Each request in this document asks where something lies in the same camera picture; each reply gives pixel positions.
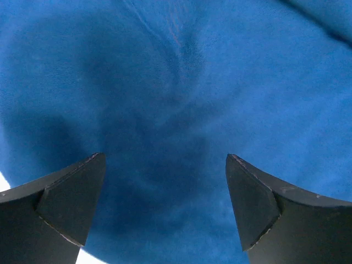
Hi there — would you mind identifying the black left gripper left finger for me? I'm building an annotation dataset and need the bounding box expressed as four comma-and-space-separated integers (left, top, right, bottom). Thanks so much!
1, 153, 106, 264

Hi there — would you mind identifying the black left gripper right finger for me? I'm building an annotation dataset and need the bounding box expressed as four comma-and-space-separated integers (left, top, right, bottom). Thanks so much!
225, 154, 351, 264

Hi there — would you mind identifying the blue t shirt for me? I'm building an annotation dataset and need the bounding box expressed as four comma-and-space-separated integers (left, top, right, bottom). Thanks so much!
1, 1, 351, 263

